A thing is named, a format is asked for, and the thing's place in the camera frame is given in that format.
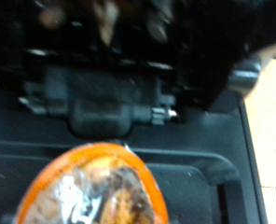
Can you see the orange-lidded white coffee pod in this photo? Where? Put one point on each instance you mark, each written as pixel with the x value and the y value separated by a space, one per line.
pixel 91 186

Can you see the black Keurig coffee machine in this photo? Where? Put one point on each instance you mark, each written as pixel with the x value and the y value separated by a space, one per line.
pixel 113 102

